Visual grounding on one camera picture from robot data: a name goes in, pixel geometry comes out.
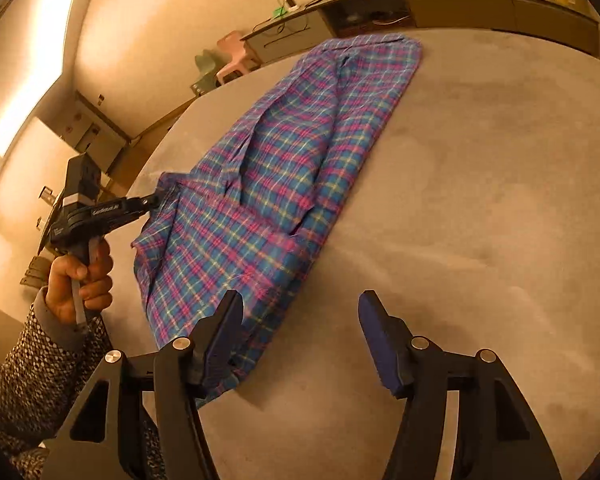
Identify grey knitted sleeve forearm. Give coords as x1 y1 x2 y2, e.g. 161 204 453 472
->
0 286 167 480

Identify pink plastic chair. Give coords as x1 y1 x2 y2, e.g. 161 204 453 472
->
216 30 261 84

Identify long grey low cabinet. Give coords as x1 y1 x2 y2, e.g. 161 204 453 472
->
242 0 600 64

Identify green object on cabinet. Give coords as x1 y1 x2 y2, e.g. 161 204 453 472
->
273 6 289 20

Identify person's left hand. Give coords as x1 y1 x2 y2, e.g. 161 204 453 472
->
44 240 114 325

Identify green plastic chair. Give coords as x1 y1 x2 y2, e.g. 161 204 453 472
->
190 50 225 98

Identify blue pink plaid shirt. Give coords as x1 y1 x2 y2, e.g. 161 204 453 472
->
133 34 422 400

